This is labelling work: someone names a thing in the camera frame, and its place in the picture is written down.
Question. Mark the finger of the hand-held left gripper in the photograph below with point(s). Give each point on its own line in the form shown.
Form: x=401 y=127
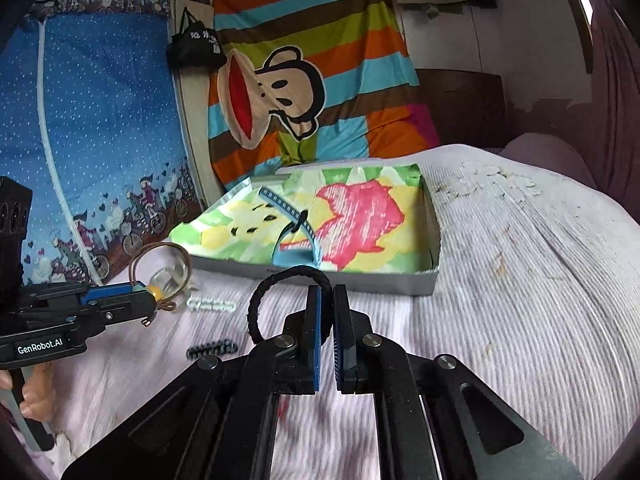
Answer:
x=130 y=307
x=110 y=292

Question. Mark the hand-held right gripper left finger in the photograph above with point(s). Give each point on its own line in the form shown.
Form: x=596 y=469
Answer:
x=315 y=340

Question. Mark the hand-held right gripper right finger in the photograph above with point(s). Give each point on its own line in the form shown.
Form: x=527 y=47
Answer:
x=345 y=350

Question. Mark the grey cardboard box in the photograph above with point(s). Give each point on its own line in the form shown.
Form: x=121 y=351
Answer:
x=350 y=282

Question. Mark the small silver metal clip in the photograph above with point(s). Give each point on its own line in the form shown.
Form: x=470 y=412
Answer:
x=210 y=305

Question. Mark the blue wrist watch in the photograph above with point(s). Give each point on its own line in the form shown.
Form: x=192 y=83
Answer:
x=282 y=204

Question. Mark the person's left hand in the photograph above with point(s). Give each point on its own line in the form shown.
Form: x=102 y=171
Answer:
x=35 y=395

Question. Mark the colourful painted paper lining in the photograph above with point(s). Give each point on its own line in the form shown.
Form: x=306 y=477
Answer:
x=360 y=210

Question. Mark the pink ribbed bedspread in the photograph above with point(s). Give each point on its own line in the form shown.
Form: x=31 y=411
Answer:
x=500 y=310

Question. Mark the blue printed wardrobe cloth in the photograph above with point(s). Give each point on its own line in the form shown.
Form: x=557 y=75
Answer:
x=100 y=110

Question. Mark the light wooden panel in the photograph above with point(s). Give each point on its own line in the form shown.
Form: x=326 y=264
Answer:
x=195 y=110

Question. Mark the black hanging bag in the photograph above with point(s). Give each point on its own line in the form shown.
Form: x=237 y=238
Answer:
x=195 y=45

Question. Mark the dark wooden headboard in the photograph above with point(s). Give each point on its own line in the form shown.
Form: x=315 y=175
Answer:
x=460 y=110

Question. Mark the pink pillow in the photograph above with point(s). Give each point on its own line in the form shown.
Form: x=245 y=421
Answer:
x=545 y=155

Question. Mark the striped monkey print blanket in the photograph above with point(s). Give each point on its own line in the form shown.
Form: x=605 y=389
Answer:
x=350 y=35

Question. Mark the pink curtain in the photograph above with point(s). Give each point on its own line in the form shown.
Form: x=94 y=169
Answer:
x=620 y=110

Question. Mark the window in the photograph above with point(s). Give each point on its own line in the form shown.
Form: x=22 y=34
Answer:
x=575 y=0

